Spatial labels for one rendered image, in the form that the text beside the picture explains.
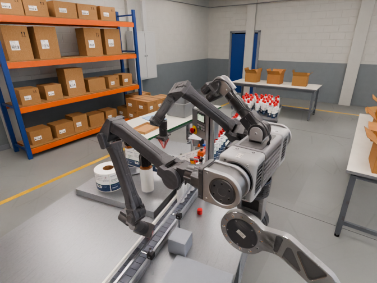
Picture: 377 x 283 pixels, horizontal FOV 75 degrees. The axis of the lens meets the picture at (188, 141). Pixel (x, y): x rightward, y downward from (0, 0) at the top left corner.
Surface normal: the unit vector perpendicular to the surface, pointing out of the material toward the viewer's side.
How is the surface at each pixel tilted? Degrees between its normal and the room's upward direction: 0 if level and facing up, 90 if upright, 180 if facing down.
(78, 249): 0
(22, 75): 90
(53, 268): 0
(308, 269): 90
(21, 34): 90
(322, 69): 90
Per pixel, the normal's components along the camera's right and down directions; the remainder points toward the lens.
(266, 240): -0.58, 0.32
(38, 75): 0.81, 0.22
